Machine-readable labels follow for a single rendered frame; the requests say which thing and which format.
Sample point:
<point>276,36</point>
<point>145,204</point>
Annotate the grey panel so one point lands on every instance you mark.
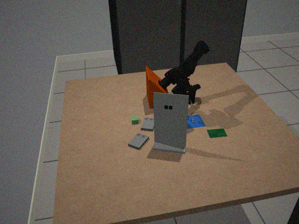
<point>170,122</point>

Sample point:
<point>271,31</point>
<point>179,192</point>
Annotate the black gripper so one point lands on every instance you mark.
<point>191,89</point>

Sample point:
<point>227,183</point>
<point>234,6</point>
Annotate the dark green flat square marker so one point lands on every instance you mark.
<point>216,133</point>

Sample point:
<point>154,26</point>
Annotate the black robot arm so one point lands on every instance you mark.
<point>185,69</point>

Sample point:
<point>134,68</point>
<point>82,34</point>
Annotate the small green block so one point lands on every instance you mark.
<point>135,120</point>

